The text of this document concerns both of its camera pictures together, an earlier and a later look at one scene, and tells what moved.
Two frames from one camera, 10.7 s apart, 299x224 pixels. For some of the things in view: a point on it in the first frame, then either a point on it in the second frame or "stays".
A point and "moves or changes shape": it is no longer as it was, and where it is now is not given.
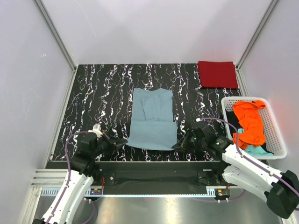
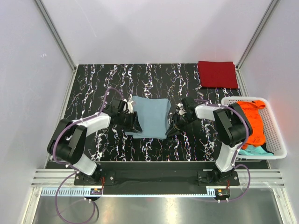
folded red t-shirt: x=220 y=74 stays
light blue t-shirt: x=152 y=126 moves or changes shape
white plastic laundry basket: x=274 y=137 stays
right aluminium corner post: x=257 y=33 stays
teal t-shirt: x=255 y=150 stays
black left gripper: x=114 y=142 -> x=134 y=125
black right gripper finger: x=181 y=144 -> x=174 y=130
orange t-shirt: x=247 y=115 stays
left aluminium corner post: x=49 y=23 stays
